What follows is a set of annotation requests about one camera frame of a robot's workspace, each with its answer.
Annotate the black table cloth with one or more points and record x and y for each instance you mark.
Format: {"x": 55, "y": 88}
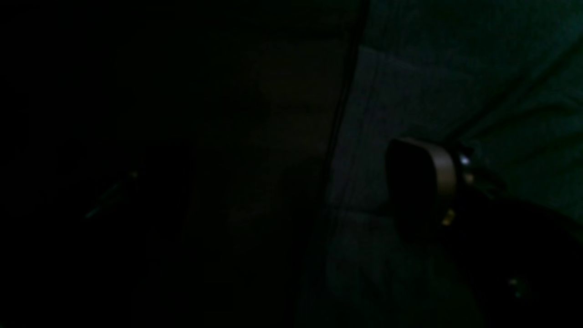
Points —
{"x": 244, "y": 93}

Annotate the dark grey T-shirt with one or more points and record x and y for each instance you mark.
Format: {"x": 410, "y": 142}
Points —
{"x": 503, "y": 76}

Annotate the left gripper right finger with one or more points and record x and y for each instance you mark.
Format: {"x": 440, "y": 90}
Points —
{"x": 523, "y": 261}

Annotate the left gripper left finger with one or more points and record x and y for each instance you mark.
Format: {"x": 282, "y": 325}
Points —
{"x": 124, "y": 218}

